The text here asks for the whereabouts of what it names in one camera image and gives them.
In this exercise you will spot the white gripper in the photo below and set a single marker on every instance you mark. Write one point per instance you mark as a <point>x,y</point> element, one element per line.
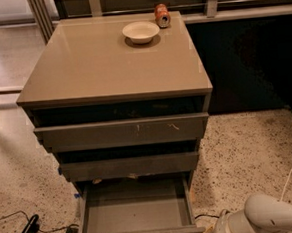
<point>223,225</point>

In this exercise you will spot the grey bottom drawer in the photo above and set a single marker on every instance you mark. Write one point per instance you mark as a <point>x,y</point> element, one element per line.
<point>150,205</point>

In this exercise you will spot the grey drawer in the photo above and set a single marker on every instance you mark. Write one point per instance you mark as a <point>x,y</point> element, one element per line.
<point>150,205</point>
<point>129,167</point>
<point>151,130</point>

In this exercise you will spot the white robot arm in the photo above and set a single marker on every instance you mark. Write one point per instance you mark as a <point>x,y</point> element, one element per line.
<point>261,214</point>

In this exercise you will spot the grey middle drawer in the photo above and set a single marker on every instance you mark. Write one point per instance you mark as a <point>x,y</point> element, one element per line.
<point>129,167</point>

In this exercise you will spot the grey top drawer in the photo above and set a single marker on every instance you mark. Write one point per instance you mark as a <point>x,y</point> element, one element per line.
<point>151,130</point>

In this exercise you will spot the grey drawer cabinet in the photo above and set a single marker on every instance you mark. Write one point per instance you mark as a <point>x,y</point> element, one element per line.
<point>90,73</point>

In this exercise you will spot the black power adapter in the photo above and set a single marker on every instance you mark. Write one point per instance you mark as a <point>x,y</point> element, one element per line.
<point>72,229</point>

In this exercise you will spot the black bar on floor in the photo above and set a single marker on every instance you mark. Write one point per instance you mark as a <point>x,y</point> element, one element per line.
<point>32,225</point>

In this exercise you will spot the white bowl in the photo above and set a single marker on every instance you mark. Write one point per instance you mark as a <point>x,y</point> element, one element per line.
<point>140,32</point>

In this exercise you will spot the orange soda can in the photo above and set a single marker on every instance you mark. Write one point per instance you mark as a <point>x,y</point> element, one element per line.
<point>162,16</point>

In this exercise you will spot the metal window railing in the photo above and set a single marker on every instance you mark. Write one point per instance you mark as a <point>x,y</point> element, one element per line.
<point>193,11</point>

